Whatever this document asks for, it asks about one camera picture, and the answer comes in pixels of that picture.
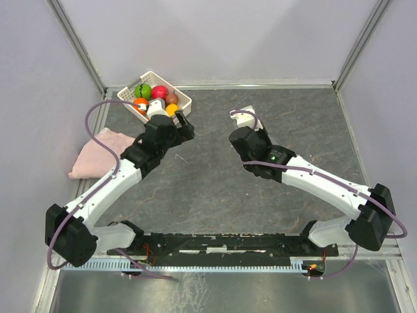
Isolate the yellow toy lemon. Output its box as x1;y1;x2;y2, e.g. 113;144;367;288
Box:
165;103;179;117

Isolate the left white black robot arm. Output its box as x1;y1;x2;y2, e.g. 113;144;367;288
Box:
45;110;194;267

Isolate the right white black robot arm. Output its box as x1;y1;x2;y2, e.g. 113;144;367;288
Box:
229;127;395;255

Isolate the white perforated plastic basket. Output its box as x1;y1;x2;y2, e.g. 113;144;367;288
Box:
117;71;192;124

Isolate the brown toy fruit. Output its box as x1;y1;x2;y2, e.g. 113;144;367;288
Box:
165;93;179;106

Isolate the pink red toy fruit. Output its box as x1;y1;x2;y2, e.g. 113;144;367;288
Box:
151;85;169;100

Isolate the orange toy fruit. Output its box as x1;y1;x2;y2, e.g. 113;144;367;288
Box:
132;98;149;115

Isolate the green watermelon toy ball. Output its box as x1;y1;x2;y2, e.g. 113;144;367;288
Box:
134;83;152;100

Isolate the pink folded cloth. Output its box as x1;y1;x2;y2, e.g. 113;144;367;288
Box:
68;127;134;179

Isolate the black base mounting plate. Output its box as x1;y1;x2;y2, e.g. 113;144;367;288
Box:
122;233;339;267

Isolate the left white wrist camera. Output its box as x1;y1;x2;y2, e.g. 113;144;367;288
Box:
147;98;168;119

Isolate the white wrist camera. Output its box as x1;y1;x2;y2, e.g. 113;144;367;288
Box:
229;106;263;131
147;98;168;119

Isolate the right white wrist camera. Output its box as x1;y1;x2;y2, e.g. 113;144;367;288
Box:
229;106;263;131

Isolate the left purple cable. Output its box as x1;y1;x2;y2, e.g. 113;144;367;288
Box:
47;99;177;281

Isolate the purple cable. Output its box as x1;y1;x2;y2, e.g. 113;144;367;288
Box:
233;110;408;280
47;99;177;281

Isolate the light blue cable duct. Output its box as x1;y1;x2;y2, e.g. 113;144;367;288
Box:
61;259;323;271

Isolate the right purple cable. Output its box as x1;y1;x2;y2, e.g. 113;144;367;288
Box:
233;110;408;280

